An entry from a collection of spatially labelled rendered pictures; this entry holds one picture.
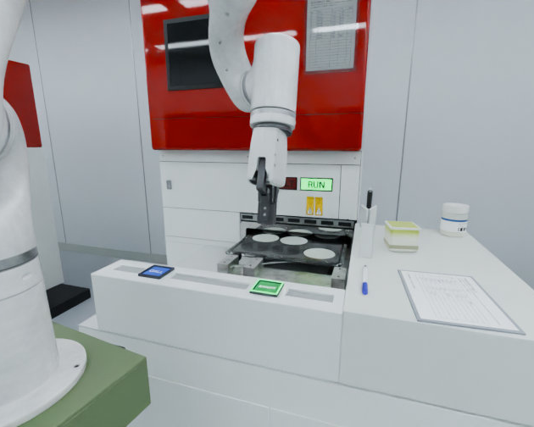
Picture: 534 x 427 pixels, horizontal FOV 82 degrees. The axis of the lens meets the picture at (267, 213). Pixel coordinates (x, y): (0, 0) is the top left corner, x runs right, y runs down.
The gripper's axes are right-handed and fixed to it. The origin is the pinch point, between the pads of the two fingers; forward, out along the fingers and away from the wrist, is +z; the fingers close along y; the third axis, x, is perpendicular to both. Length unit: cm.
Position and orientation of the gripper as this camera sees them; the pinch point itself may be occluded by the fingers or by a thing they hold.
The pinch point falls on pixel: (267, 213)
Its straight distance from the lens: 57.4
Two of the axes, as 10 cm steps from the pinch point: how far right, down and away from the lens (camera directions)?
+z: -0.6, 10.0, 0.2
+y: -3.0, 0.0, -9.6
